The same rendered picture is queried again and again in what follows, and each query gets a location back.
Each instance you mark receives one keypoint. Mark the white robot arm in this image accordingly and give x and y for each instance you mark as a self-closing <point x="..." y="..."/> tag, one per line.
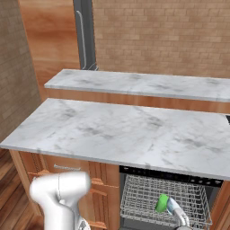
<point x="61" y="197"/>

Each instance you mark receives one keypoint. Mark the black dishwasher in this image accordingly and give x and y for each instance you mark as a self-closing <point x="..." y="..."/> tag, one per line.
<point x="167" y="174"/>

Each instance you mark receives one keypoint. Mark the wooden counter cabinet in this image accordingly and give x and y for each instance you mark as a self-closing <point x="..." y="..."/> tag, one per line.
<point x="104" y="206"/>

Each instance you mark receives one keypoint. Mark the green cup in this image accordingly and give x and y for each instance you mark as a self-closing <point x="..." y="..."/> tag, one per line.
<point x="162" y="203"/>

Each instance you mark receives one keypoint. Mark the grey white bowl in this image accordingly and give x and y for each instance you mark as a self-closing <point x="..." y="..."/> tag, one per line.
<point x="183" y="218"/>

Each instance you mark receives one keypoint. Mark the wooden island base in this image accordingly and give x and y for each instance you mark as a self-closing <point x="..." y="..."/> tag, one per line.
<point x="134" y="100"/>

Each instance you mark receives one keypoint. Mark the wooden drawer front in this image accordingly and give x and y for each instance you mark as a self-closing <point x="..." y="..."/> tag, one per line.
<point x="70" y="161"/>

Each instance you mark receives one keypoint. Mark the grey fridge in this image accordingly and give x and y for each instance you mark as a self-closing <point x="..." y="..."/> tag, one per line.
<point x="87" y="30"/>

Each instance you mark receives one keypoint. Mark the tall wooden cupboard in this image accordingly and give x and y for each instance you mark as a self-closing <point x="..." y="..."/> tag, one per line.
<point x="51" y="39"/>

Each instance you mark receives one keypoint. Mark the black hob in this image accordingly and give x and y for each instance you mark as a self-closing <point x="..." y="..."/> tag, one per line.
<point x="228" y="119"/>

